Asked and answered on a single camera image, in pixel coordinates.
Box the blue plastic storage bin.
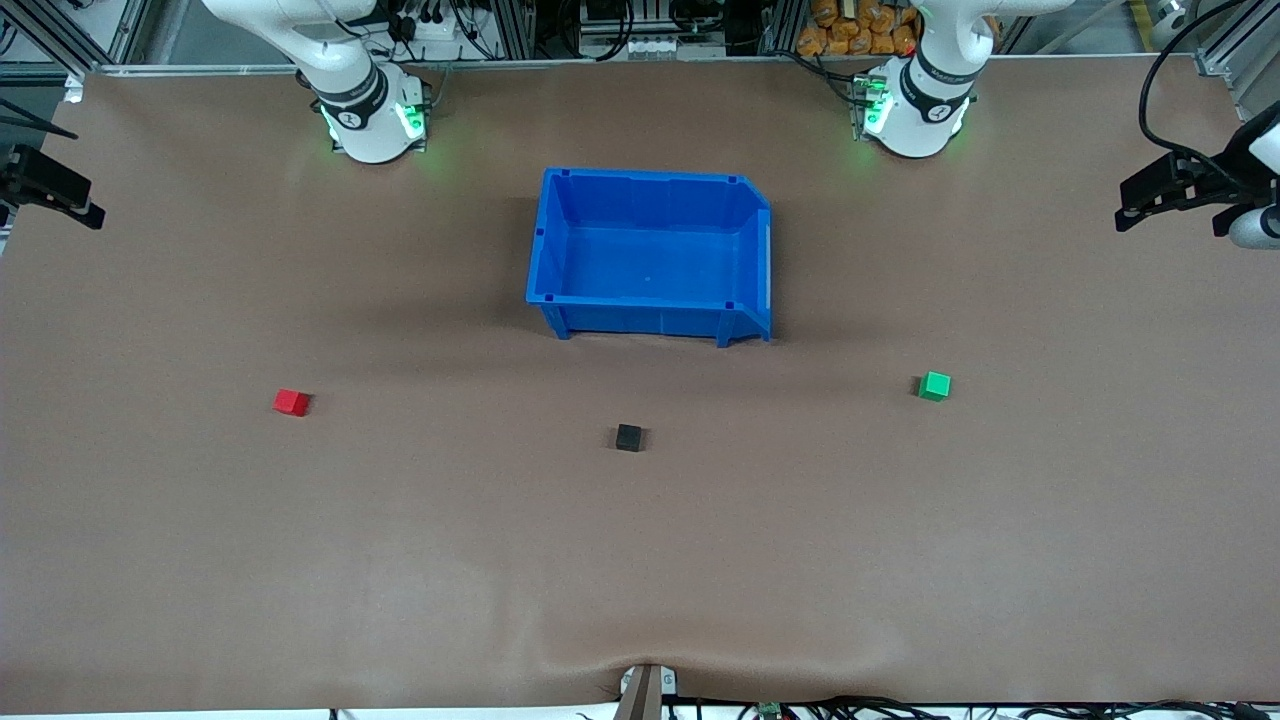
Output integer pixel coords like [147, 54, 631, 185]
[525, 167, 774, 349]

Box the aluminium frame profile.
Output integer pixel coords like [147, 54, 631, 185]
[1195, 0, 1280, 123]
[0, 0, 153, 79]

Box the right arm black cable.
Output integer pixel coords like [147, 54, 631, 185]
[0, 98, 80, 140]

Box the metal table clamp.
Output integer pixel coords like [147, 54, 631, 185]
[618, 663, 680, 720]

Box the brown table mat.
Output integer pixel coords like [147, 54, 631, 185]
[0, 55, 1280, 713]

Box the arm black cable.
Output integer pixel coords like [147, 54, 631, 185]
[1138, 0, 1236, 169]
[0, 98, 80, 140]

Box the orange snack bag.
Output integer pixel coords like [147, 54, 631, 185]
[797, 0, 923, 57]

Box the white power strip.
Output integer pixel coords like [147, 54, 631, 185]
[393, 12, 467, 47]

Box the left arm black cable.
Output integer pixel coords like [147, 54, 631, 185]
[1138, 0, 1236, 169]

